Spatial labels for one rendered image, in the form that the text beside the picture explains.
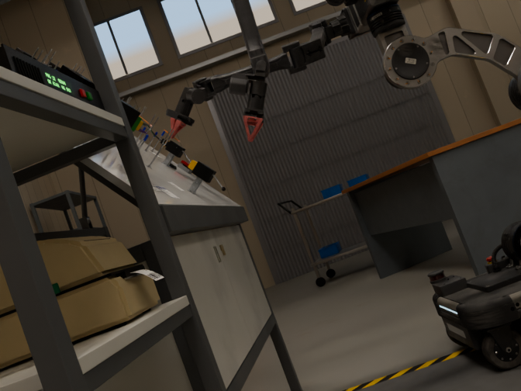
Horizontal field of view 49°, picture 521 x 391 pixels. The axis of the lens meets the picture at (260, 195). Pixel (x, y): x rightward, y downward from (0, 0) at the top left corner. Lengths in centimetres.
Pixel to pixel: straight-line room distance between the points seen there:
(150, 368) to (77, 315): 38
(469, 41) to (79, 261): 175
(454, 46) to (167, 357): 158
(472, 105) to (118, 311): 820
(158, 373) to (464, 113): 787
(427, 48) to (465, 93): 667
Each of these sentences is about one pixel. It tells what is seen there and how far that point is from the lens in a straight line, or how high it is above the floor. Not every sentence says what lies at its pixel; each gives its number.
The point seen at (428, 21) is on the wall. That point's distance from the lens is 912.
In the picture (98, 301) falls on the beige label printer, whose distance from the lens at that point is 102.
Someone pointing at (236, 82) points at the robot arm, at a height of 124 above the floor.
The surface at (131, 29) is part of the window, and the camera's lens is 898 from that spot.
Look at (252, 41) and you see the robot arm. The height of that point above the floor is 135.
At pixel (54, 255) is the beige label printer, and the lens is 105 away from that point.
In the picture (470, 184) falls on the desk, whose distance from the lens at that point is 389.
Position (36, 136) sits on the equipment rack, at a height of 104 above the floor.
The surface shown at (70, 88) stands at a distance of 114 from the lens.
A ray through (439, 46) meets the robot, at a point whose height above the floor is 115.
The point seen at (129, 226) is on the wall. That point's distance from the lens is 721.
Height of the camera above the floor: 72
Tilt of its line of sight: 4 degrees up
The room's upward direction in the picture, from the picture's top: 21 degrees counter-clockwise
